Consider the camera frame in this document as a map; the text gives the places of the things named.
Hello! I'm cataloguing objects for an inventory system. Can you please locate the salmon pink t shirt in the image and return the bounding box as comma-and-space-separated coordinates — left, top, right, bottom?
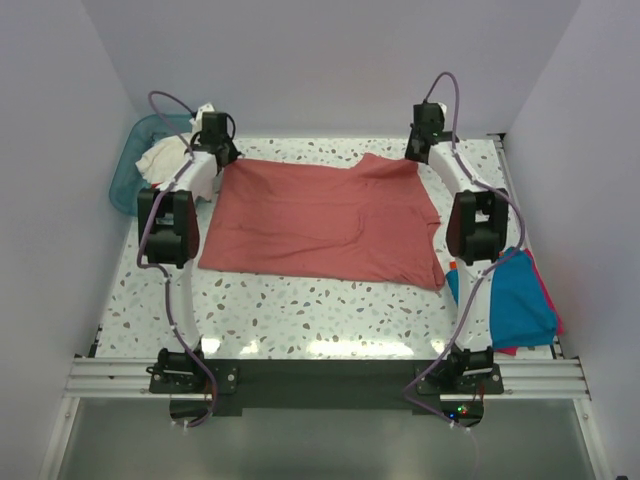
199, 153, 445, 291

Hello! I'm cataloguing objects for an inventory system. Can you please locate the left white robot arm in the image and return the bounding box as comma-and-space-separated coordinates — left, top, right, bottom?
136, 111, 240, 351

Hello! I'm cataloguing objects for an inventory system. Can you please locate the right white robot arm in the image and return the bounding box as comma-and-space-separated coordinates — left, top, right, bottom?
405, 101, 508, 393

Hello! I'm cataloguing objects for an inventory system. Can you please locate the white t shirt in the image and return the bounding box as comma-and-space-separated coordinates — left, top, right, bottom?
135, 115, 214, 201

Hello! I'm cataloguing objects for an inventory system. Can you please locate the teal plastic basket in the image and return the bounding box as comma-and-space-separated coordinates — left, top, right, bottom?
109, 115, 176, 217

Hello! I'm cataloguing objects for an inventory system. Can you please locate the blue folded t shirt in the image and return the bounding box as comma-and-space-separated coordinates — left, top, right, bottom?
445, 247, 560, 350

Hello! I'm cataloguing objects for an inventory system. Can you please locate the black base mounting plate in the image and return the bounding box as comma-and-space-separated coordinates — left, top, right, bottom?
146, 351, 504, 419

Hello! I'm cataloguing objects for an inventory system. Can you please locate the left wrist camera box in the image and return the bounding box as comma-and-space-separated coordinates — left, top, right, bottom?
196, 103, 216, 116

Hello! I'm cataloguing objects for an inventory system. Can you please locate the aluminium frame rail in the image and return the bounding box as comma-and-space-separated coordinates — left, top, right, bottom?
39, 350, 614, 479

